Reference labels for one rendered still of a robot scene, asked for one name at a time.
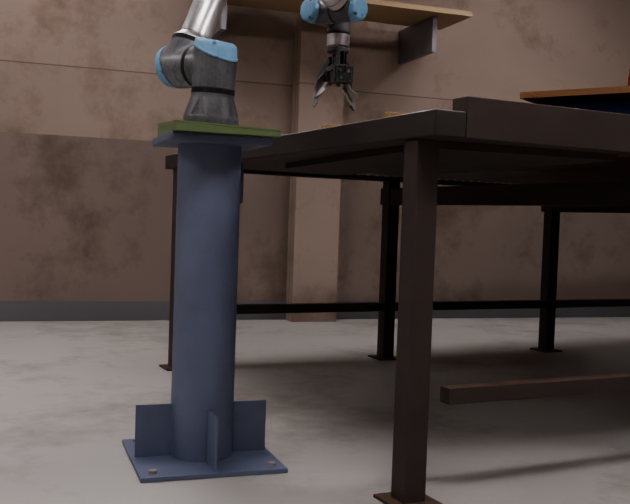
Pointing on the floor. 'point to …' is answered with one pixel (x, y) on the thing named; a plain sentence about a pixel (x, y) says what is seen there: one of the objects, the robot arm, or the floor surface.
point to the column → (204, 329)
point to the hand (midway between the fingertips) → (333, 110)
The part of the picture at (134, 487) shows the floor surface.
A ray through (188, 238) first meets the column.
